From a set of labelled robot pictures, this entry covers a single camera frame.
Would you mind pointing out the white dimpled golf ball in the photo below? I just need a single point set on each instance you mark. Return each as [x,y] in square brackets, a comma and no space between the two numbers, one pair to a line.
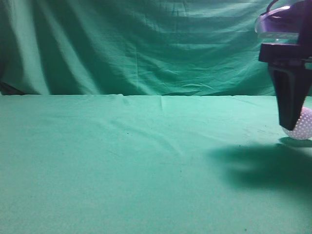
[303,127]

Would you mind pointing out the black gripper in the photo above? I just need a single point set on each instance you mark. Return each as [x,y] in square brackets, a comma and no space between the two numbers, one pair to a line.
[291,83]

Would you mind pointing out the green table cloth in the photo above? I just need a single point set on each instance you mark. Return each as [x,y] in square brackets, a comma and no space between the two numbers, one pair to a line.
[112,164]

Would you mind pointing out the clear plastic ring bracket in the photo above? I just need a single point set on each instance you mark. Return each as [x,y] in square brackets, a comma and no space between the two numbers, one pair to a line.
[281,23]

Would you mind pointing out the green backdrop cloth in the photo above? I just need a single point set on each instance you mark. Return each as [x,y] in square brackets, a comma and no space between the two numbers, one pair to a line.
[132,47]

